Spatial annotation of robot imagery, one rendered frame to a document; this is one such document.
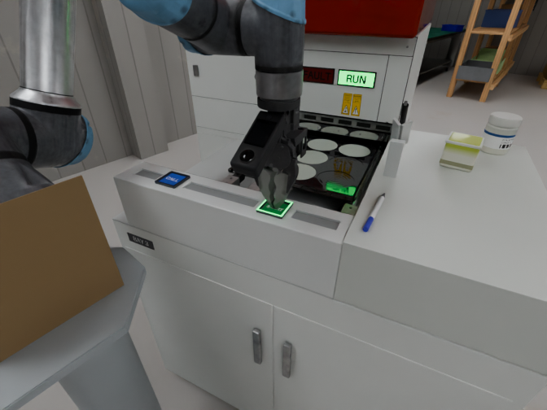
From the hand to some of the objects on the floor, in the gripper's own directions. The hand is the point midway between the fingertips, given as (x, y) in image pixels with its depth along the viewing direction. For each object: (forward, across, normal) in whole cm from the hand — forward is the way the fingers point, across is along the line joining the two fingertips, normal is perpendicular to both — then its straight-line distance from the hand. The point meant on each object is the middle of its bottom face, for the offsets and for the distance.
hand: (273, 204), depth 60 cm
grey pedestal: (+97, +37, +37) cm, 110 cm away
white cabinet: (+98, -2, -27) cm, 101 cm away
